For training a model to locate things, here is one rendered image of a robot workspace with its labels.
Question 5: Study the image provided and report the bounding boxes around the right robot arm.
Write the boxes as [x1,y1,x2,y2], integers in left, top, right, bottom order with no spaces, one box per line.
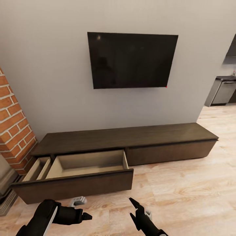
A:
[129,198,168,236]

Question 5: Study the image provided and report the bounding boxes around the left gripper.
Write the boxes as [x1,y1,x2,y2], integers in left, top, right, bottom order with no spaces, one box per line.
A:
[59,207,92,225]

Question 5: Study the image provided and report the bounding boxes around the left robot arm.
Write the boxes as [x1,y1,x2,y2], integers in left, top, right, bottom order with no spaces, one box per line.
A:
[16,196,92,236]

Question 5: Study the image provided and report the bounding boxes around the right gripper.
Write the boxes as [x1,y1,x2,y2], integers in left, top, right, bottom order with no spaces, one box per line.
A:
[129,198,153,236]

